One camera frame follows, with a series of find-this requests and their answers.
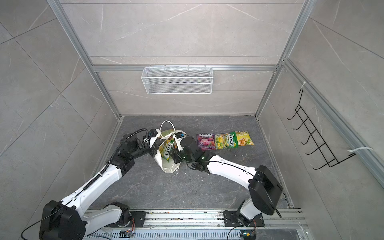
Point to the pink purple snack packet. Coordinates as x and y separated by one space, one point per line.
206 141

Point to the white floral paper bag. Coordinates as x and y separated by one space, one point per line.
168 131

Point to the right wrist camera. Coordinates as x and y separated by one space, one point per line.
179 136

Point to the white wire mesh basket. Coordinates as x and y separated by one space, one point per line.
177 80

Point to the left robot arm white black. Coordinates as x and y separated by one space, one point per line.
66 219

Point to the yellow chips snack bag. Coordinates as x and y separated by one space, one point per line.
244 139

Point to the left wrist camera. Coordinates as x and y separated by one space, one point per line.
152 137

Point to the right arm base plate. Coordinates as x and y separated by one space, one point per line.
235 219

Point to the black wire hook rack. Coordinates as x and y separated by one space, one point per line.
315 136

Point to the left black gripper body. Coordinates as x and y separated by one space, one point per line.
154 147

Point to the green white snack bag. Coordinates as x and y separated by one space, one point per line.
226 140

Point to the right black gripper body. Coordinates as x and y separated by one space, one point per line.
182 156

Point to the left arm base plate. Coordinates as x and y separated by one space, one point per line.
130 219

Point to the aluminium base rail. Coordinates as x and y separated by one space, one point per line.
207 225

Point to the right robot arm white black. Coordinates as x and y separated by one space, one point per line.
264 189

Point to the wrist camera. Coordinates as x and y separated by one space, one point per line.
152 137
179 136

